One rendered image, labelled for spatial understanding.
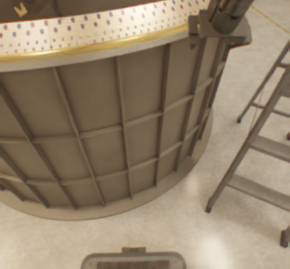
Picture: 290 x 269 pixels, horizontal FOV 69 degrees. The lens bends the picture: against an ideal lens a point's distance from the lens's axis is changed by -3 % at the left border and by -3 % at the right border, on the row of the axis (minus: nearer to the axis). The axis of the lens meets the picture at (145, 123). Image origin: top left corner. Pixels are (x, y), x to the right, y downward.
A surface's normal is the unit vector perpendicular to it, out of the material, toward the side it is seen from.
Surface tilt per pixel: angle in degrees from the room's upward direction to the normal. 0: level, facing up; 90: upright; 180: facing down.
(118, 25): 43
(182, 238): 0
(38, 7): 62
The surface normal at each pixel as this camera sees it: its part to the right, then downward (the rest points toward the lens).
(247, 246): 0.00, -0.66
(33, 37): 0.13, 0.02
